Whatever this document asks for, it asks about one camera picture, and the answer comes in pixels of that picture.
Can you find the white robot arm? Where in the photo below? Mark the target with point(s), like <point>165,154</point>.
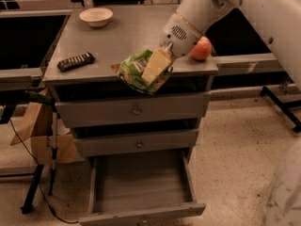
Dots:
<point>278,23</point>

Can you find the grey metal rail frame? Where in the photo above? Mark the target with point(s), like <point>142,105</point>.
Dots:
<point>240,50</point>

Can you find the brown cardboard box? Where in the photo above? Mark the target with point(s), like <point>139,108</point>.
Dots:
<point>36,125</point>

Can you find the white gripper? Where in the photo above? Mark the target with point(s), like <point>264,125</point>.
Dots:
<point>179,39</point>

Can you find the middle grey drawer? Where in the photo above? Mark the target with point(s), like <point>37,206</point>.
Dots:
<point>135,143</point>

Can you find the bottom grey open drawer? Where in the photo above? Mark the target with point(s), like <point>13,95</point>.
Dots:
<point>136,188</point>

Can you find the dark chocolate bar packet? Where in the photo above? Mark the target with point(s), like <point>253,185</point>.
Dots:
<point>75,62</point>

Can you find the top grey drawer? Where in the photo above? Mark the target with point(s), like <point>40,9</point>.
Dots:
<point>133,110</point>

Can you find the red apple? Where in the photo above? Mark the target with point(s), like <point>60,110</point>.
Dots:
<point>202,49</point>

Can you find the white bowl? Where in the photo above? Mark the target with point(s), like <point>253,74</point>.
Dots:
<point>96,17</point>

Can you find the black chair base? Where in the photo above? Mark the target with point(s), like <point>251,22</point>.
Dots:
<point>286,108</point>

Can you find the green rice chip bag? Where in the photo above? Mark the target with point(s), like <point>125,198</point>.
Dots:
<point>130,71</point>

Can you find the grey drawer cabinet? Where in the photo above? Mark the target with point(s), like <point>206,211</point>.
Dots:
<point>132,29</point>

